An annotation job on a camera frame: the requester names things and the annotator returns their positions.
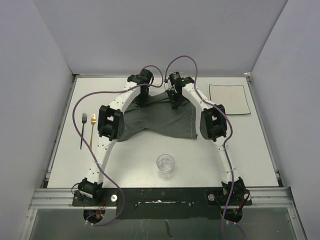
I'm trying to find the grey cloth placemat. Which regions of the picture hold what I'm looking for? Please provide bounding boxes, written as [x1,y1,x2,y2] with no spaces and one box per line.
[118,92,198,142]

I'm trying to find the white square plate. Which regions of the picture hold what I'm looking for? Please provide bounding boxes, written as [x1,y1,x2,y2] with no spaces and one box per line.
[209,84,251,115]

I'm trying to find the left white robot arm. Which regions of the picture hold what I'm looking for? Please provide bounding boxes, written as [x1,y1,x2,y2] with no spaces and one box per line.
[78,69,154,206]

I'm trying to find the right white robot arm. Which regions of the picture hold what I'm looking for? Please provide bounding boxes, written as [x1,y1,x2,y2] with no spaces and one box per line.
[166,72,251,205]

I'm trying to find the black fork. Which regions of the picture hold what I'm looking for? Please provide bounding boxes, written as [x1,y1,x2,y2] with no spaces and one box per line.
[80,112,87,150]

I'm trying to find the clear plastic cup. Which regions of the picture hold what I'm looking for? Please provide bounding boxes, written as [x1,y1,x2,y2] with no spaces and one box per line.
[156,154,175,179]

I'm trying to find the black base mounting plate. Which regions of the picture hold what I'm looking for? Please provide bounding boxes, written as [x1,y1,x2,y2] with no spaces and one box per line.
[72,187,252,223]

